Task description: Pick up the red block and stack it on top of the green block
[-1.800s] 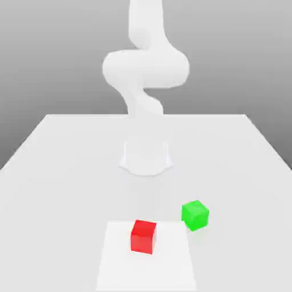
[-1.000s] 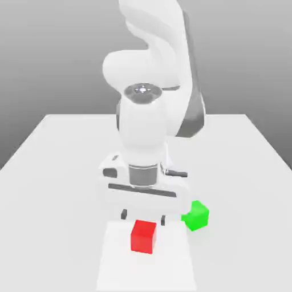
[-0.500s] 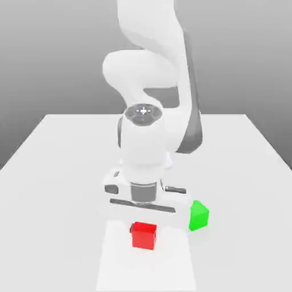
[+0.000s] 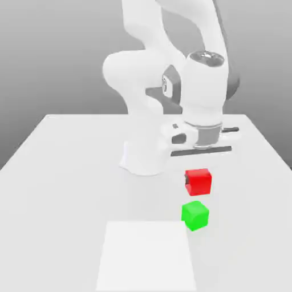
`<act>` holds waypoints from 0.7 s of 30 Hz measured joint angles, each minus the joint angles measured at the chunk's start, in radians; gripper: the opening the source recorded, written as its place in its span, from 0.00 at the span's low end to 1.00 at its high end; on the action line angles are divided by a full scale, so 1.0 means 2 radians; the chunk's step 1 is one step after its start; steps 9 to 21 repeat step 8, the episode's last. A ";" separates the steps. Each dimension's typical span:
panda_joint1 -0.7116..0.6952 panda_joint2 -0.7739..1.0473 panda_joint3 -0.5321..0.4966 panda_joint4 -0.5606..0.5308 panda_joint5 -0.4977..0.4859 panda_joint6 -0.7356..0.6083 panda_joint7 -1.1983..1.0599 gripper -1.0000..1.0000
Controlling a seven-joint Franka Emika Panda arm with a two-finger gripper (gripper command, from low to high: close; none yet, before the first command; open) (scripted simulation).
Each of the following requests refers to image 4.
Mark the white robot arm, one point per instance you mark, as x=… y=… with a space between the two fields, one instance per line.
x=200 y=91

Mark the small red cube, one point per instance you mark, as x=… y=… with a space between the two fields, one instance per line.
x=199 y=182

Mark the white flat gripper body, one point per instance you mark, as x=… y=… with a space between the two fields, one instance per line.
x=200 y=151

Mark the small green cube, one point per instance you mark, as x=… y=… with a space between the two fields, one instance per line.
x=195 y=215

